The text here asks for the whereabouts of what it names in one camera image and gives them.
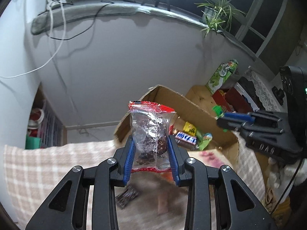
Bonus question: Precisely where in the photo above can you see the clear brownie packet red ends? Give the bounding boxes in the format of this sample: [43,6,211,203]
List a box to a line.
[128,100,176,174]

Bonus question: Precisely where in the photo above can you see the green box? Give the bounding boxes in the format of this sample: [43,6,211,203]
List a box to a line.
[26,135,42,149]

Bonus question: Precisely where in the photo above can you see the green jelly cup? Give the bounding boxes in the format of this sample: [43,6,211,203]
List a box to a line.
[197,132,213,150]

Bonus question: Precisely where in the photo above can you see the large brown chocolate bar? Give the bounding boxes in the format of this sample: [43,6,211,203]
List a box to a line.
[175,131,197,145]

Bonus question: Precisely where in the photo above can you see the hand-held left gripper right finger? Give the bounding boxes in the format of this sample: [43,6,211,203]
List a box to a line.
[167,135,279,230]

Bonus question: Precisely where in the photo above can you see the pink plaid tablecloth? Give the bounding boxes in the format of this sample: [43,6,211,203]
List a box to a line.
[3,139,267,230]

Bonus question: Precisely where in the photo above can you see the black appliance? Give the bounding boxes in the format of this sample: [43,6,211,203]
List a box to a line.
[236,75,264,112]

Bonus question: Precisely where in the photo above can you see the green juice carton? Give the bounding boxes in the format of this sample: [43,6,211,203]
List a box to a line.
[206,59,239,95]

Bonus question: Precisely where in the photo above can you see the white lace cloth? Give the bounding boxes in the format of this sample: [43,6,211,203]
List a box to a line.
[243,69,286,112]

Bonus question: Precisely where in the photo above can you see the potted spider plant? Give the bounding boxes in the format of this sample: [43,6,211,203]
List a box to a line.
[193,0,247,37]

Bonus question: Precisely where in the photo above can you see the red white jar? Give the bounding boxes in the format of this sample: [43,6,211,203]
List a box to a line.
[27,108,45,135]

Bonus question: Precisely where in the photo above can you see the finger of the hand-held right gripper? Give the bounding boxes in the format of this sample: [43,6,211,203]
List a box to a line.
[224,111,255,123]
[216,117,247,132]

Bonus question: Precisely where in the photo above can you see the grey window sill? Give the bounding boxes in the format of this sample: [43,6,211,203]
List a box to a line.
[31,0,255,58]

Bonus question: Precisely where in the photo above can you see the green plastic item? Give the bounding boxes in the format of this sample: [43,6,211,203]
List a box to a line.
[212,105,228,119]

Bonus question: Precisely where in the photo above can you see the red box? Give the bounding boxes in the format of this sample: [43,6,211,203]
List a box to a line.
[212,87,255,113]

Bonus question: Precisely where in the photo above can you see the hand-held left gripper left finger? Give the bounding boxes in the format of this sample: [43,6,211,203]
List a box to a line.
[25,135,136,230]

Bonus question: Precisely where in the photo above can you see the white cable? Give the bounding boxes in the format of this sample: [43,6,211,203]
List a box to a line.
[0,1,67,78]

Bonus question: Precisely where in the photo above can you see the beige patterned cloth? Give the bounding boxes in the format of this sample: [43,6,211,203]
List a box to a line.
[262,187,292,221]

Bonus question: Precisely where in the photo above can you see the white window frame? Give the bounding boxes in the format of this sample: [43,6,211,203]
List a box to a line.
[55,0,289,58]

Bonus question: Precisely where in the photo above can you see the thin black cable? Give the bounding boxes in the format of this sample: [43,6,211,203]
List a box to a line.
[48,0,135,41]

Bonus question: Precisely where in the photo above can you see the black snack packet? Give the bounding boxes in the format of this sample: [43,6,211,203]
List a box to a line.
[115,185,140,209]

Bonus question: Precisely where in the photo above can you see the cardboard box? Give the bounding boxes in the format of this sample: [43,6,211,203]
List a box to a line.
[114,84,240,170]

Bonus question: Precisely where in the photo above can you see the yellow snack packet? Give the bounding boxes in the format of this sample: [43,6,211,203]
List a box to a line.
[183,122,197,135]

